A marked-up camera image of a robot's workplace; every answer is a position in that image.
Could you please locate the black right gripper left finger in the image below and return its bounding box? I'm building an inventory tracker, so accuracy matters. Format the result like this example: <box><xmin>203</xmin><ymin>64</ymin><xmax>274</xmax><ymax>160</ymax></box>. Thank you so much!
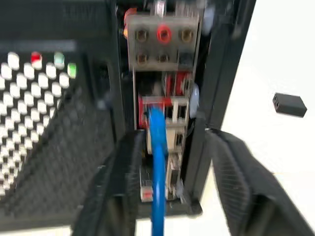
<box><xmin>70</xmin><ymin>130</ymin><xmax>146</xmax><ymax>236</ymax></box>

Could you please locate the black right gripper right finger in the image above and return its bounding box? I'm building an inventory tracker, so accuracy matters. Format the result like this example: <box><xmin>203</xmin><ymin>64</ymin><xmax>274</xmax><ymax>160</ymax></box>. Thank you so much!
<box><xmin>204</xmin><ymin>128</ymin><xmax>315</xmax><ymax>236</ymax></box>

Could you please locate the blue ethernet cable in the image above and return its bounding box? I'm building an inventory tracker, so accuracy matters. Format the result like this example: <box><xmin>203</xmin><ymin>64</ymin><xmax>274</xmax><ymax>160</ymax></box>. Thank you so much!
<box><xmin>147</xmin><ymin>105</ymin><xmax>169</xmax><ymax>236</ymax></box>

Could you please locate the black computer tower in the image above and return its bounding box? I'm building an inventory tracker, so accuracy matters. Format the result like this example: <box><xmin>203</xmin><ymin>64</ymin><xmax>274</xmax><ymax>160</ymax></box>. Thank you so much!
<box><xmin>0</xmin><ymin>0</ymin><xmax>257</xmax><ymax>232</ymax></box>

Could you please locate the small black adapter box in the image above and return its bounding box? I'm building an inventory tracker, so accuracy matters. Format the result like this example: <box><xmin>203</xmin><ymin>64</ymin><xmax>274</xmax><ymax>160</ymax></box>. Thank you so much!
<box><xmin>272</xmin><ymin>92</ymin><xmax>308</xmax><ymax>118</ymax></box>

